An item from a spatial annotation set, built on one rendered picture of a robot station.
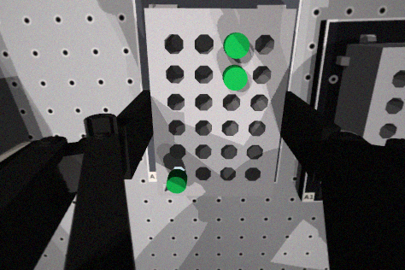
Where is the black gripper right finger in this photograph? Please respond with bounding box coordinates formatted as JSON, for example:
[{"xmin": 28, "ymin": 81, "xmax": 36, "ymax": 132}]
[{"xmin": 280, "ymin": 91, "xmax": 405, "ymax": 270}]

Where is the grey perforated block with round holes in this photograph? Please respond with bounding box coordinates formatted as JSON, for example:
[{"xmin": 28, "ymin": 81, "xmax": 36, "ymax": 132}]
[
  {"xmin": 144, "ymin": 9, "xmax": 296, "ymax": 197},
  {"xmin": 334, "ymin": 43, "xmax": 405, "ymax": 146}
]

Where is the grey perforated base plate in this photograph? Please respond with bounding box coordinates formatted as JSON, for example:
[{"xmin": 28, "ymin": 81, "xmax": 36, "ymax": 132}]
[{"xmin": 0, "ymin": 0, "xmax": 405, "ymax": 270}]

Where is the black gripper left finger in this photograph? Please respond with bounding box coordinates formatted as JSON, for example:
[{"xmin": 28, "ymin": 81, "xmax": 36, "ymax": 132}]
[{"xmin": 0, "ymin": 90, "xmax": 154, "ymax": 270}]

